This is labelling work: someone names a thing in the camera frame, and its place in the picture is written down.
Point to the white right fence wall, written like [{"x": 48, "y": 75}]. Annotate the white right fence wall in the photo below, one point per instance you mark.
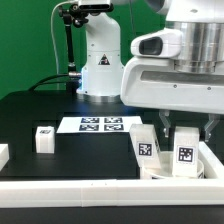
[{"x": 213, "y": 168}]

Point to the white fence wall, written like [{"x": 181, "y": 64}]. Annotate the white fence wall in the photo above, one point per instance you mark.
[
  {"x": 4, "y": 155},
  {"x": 94, "y": 193},
  {"x": 213, "y": 168}
]

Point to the white front fence wall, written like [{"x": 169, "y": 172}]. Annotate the white front fence wall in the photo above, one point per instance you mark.
[{"x": 94, "y": 193}]

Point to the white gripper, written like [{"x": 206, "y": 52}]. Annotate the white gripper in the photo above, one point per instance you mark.
[{"x": 153, "y": 83}]

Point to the white left fence wall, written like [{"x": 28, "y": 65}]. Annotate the white left fence wall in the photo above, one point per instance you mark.
[{"x": 4, "y": 155}]

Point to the white camera on mount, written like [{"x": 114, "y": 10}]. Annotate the white camera on mount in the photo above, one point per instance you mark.
[{"x": 95, "y": 5}]

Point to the paper sheet with tags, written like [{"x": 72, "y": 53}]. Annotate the paper sheet with tags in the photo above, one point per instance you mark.
[{"x": 108, "y": 124}]

